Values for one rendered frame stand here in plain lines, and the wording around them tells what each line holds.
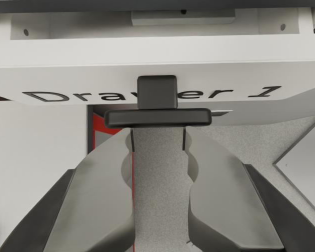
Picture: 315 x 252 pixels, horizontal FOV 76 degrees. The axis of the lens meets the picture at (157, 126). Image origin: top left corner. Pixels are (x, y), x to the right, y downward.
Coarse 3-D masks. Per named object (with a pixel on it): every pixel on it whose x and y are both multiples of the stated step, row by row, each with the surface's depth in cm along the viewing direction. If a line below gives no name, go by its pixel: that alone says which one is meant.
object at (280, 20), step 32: (0, 32) 16; (32, 32) 19; (64, 32) 22; (96, 32) 22; (128, 32) 22; (160, 32) 22; (192, 32) 22; (224, 32) 22; (256, 32) 22; (288, 32) 17
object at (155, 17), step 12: (132, 12) 21; (144, 12) 21; (156, 12) 21; (168, 12) 21; (180, 12) 21; (192, 12) 21; (204, 12) 21; (216, 12) 21; (228, 12) 21; (132, 24) 22; (144, 24) 22; (156, 24) 22; (168, 24) 22; (180, 24) 22
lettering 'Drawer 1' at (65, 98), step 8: (264, 88) 18; (272, 88) 18; (32, 96) 19; (64, 96) 19; (80, 96) 19; (104, 96) 19; (112, 96) 19; (120, 96) 20; (136, 96) 20; (248, 96) 21; (256, 96) 21; (264, 96) 21
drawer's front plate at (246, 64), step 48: (0, 48) 12; (48, 48) 12; (96, 48) 12; (144, 48) 12; (192, 48) 12; (240, 48) 12; (288, 48) 12; (48, 96) 19; (96, 96) 20; (192, 96) 21; (240, 96) 21; (288, 96) 22
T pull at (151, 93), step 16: (144, 80) 14; (160, 80) 14; (176, 80) 14; (144, 96) 14; (160, 96) 14; (176, 96) 14; (112, 112) 13; (128, 112) 13; (144, 112) 13; (160, 112) 13; (176, 112) 13; (192, 112) 14; (208, 112) 14
